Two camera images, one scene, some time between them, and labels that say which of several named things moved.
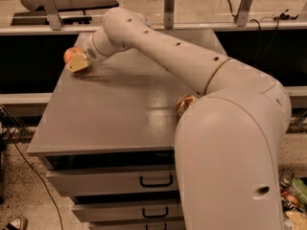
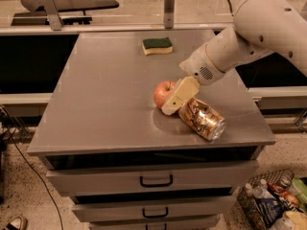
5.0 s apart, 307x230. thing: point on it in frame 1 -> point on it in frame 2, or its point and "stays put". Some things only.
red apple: [71, 52] -> [162, 92]
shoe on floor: [16, 223] stays put
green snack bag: [300, 190] stays put
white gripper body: [88, 51] -> [199, 66]
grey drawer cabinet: [107, 139] stays put
